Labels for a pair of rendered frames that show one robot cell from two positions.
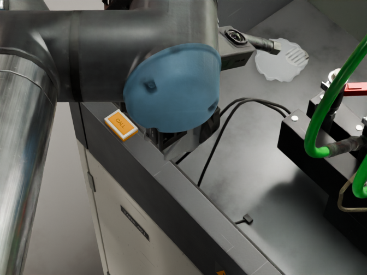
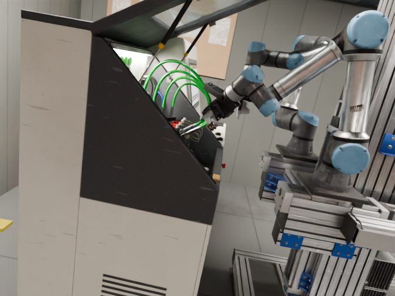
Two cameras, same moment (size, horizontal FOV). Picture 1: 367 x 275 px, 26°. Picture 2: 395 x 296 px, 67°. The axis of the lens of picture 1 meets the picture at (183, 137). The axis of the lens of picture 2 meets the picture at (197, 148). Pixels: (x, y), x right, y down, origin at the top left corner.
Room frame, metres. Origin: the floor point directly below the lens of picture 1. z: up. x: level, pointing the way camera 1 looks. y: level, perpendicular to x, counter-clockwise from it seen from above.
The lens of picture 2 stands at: (1.69, 0.89, 1.42)
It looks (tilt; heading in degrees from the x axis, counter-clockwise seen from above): 16 degrees down; 224
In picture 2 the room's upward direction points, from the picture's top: 10 degrees clockwise
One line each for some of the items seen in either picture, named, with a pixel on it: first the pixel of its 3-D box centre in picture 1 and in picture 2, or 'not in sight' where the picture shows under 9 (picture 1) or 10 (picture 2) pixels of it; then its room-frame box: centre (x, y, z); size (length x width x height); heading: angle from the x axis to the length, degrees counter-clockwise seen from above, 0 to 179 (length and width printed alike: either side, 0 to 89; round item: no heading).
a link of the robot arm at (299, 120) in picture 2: not in sight; (305, 124); (0.08, 0.13, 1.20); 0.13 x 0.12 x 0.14; 90
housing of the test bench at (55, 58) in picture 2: not in sight; (110, 154); (0.74, -0.80, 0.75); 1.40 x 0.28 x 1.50; 40
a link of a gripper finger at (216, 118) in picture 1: (200, 114); not in sight; (0.51, -0.02, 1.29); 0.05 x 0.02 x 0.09; 40
